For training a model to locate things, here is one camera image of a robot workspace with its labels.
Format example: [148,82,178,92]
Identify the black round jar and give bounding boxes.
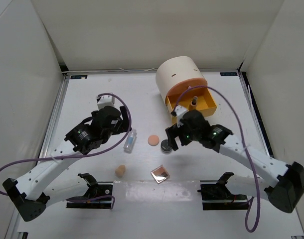
[160,139,172,154]

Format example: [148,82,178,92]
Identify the beige foundation bottle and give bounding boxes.
[189,96,198,110]

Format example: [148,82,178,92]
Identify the yellow drawer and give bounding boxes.
[165,88,217,124]

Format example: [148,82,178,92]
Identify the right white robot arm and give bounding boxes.
[165,106,304,213]

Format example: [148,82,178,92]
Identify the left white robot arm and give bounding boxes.
[2,106,131,222]

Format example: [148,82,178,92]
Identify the beige makeup sponge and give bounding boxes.
[115,165,126,178]

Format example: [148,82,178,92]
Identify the round peach powder puff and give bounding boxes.
[148,135,159,146]

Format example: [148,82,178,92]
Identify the clear bottle blue label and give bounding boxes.
[123,128,137,153]

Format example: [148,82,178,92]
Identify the brown eyeshadow palette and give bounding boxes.
[151,165,170,184]

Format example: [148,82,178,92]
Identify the cream round drawer cabinet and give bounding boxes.
[155,56,204,101]

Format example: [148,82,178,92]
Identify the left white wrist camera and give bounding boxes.
[96,95,115,110]

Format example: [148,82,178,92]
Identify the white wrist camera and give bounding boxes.
[96,95,115,110]
[170,105,188,127]

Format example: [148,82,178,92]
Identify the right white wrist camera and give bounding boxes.
[170,105,188,127]

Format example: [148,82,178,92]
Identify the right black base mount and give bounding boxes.
[197,181,249,211]

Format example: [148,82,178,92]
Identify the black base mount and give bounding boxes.
[197,181,249,211]
[66,182,115,210]

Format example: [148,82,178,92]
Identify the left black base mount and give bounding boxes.
[66,182,115,210]

